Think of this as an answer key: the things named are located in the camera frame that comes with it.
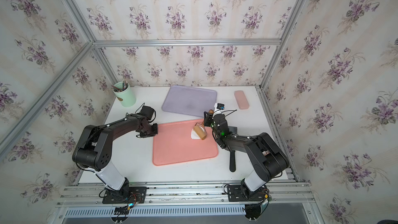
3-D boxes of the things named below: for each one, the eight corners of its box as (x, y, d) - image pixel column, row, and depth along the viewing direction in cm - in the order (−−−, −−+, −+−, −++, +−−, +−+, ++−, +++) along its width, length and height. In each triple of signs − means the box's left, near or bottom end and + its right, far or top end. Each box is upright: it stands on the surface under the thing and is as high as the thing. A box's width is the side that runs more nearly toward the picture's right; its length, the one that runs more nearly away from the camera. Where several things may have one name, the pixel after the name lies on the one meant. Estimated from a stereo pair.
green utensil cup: (119, 107, 110) (109, 92, 98) (123, 96, 117) (115, 81, 104) (133, 107, 110) (125, 92, 98) (137, 96, 117) (130, 81, 105)
